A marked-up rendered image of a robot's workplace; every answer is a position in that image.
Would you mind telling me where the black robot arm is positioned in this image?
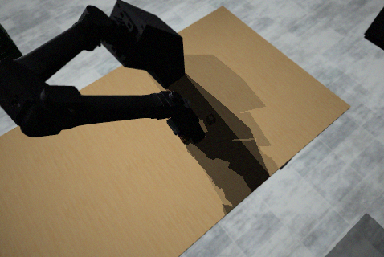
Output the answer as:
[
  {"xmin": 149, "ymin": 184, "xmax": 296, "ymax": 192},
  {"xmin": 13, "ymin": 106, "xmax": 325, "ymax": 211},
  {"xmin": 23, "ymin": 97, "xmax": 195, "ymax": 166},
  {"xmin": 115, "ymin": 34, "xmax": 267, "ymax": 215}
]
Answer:
[{"xmin": 0, "ymin": 5, "xmax": 205, "ymax": 144}]

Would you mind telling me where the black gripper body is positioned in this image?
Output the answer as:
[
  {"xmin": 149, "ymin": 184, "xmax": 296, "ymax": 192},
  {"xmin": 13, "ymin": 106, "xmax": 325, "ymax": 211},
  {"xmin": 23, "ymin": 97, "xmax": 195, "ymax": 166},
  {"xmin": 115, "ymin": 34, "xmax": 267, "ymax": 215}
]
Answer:
[{"xmin": 166, "ymin": 113, "xmax": 199, "ymax": 136}]

